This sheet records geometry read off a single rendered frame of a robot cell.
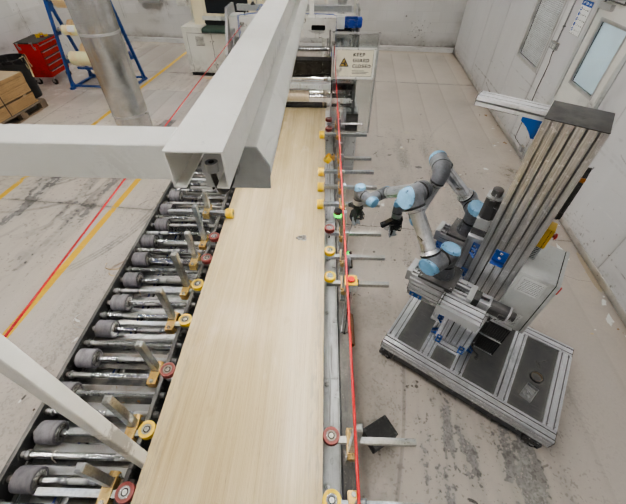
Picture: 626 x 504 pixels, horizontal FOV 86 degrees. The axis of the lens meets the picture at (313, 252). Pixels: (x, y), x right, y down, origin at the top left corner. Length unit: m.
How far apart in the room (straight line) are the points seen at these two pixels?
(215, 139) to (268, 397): 1.59
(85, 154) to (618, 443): 3.49
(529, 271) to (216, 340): 1.83
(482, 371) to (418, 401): 0.53
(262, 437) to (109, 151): 1.55
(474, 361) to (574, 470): 0.88
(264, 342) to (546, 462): 2.13
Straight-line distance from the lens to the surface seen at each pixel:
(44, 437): 2.29
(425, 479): 2.80
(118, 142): 0.48
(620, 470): 3.43
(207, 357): 2.05
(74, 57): 9.04
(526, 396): 3.04
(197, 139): 0.44
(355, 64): 4.42
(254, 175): 0.61
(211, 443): 1.87
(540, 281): 2.26
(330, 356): 2.29
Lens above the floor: 2.65
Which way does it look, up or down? 45 degrees down
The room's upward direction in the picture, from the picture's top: straight up
